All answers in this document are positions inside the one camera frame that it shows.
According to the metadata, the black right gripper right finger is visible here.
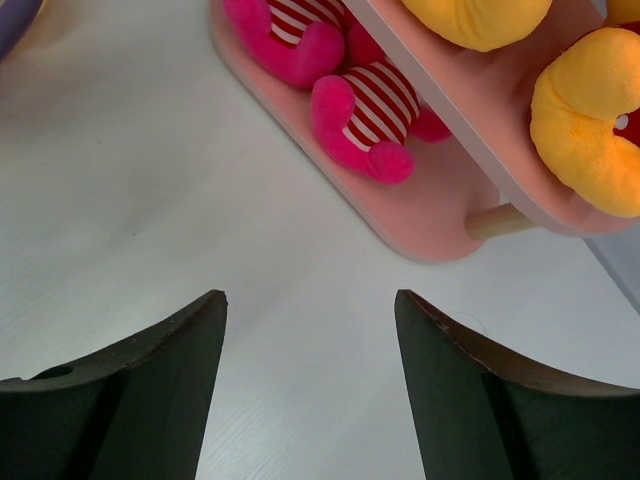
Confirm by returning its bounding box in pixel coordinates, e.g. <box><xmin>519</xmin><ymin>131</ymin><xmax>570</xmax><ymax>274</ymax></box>
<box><xmin>394</xmin><ymin>290</ymin><xmax>639</xmax><ymax>479</ymax></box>

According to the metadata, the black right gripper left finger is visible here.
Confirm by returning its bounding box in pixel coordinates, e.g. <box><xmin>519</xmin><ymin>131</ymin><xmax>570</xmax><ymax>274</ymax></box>
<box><xmin>1</xmin><ymin>290</ymin><xmax>227</xmax><ymax>479</ymax></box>

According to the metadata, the yellow plush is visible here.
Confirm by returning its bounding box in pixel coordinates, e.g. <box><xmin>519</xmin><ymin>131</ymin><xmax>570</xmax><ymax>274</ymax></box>
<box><xmin>402</xmin><ymin>0</ymin><xmax>552</xmax><ymax>52</ymax></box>
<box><xmin>530</xmin><ymin>22</ymin><xmax>639</xmax><ymax>218</ymax></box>

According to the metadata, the pink three-tier wooden shelf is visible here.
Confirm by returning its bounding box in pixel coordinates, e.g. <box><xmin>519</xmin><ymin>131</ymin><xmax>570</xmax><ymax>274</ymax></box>
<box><xmin>209</xmin><ymin>1</ymin><xmax>632</xmax><ymax>262</ymax></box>

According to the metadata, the right pink striped plush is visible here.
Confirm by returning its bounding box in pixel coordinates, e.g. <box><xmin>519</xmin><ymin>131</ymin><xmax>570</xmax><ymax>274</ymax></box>
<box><xmin>310</xmin><ymin>57</ymin><xmax>451</xmax><ymax>185</ymax></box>

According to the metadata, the pink striped plush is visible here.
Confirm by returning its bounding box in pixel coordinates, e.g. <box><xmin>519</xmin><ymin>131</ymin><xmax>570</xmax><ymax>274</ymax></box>
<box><xmin>310</xmin><ymin>57</ymin><xmax>451</xmax><ymax>185</ymax></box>
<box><xmin>223</xmin><ymin>0</ymin><xmax>384</xmax><ymax>89</ymax></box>

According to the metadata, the left pink striped plush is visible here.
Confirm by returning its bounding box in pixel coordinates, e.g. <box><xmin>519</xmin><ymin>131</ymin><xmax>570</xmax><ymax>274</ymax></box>
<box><xmin>223</xmin><ymin>0</ymin><xmax>384</xmax><ymax>89</ymax></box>

